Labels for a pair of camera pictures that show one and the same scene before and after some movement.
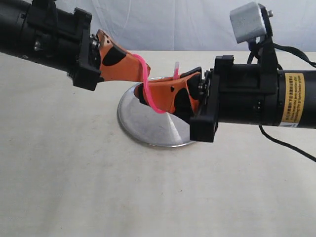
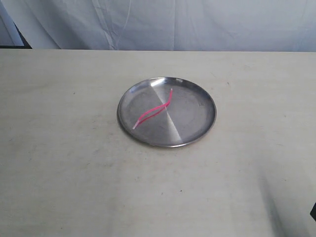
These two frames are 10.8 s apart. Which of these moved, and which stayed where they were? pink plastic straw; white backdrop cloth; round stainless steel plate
Moved: pink plastic straw
Stayed: white backdrop cloth; round stainless steel plate
